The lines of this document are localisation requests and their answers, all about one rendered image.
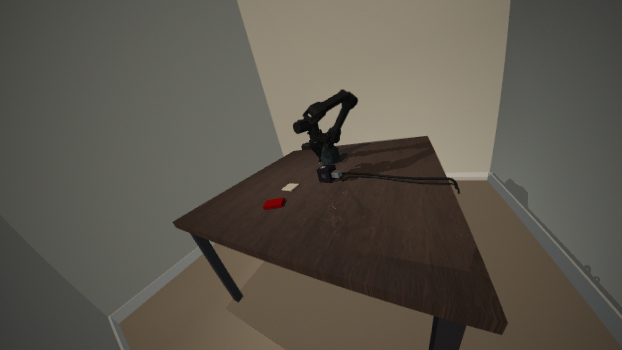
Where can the red rectangular block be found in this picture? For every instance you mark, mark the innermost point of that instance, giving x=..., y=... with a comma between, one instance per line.
x=274, y=203

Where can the beige flat square tile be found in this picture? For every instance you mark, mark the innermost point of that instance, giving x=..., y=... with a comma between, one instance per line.
x=290, y=187

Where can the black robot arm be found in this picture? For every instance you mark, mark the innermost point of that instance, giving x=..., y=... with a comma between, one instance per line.
x=318, y=111

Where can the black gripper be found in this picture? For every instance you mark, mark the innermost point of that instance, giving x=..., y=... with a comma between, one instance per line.
x=312, y=144

